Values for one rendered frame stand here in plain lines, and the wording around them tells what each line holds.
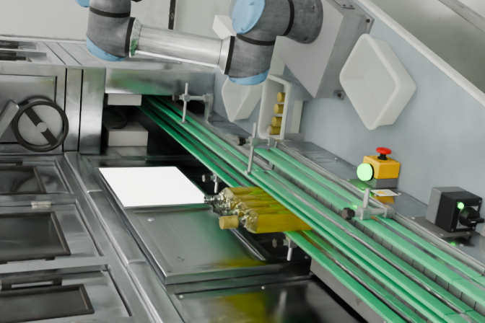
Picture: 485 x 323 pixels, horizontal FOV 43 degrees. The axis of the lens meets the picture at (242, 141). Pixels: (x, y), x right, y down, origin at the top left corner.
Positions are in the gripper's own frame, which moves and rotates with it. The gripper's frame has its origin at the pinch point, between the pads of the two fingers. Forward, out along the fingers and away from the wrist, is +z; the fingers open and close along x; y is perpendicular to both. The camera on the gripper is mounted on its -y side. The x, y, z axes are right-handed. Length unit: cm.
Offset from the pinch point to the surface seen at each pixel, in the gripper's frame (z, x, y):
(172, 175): -4, 65, -31
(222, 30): 26.7, 23.5, 6.1
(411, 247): 17, 5, -140
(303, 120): 32, 25, -62
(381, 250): 19, 17, -129
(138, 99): -5, 61, 20
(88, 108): -29, 56, 9
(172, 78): 8, 49, 14
